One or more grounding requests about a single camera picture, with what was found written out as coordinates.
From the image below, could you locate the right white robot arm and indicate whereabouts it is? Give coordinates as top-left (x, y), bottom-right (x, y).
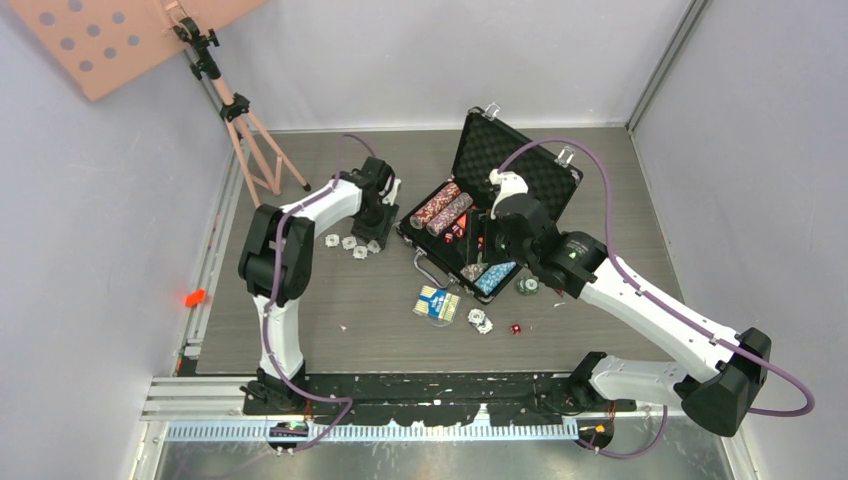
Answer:
top-left (466, 194), bottom-right (772, 437)

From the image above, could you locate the red poker chip stack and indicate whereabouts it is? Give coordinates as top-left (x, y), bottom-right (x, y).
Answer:
top-left (409, 182), bottom-right (461, 229)

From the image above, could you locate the grey camo chip stack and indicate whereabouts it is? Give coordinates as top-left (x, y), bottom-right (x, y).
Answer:
top-left (460, 263), bottom-right (489, 282)

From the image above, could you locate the blue white chip pair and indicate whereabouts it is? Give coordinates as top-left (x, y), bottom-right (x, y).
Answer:
top-left (467, 309), bottom-right (493, 335)

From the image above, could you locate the blue playing card deck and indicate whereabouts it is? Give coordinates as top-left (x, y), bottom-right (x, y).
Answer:
top-left (412, 286), bottom-right (461, 327)

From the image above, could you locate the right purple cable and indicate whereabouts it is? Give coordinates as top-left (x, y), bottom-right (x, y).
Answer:
top-left (496, 137), bottom-right (816, 460)

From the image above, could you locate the blue white chip lower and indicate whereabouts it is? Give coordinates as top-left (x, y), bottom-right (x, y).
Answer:
top-left (352, 246), bottom-right (369, 260)

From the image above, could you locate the pink music stand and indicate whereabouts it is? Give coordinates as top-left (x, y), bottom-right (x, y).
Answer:
top-left (8, 0), bottom-right (311, 197)

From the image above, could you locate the purple cable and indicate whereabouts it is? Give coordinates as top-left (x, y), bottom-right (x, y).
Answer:
top-left (262, 133), bottom-right (378, 455)
top-left (496, 137), bottom-right (816, 460)

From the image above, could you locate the light blue chip stack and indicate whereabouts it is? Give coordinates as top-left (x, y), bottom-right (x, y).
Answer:
top-left (474, 262), bottom-right (516, 296)

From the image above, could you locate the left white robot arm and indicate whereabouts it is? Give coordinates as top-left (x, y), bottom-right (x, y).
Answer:
top-left (238, 156), bottom-right (400, 415)

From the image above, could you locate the dark green chip pile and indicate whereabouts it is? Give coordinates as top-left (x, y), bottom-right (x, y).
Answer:
top-left (516, 277), bottom-right (540, 295)

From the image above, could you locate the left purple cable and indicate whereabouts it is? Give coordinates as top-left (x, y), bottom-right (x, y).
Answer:
top-left (262, 133), bottom-right (378, 455)

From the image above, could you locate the orange clip on rail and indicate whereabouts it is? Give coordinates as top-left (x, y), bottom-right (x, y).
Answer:
top-left (183, 289), bottom-right (206, 308)

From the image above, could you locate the black poker chip case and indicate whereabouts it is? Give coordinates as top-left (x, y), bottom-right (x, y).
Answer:
top-left (397, 106), bottom-right (584, 304)

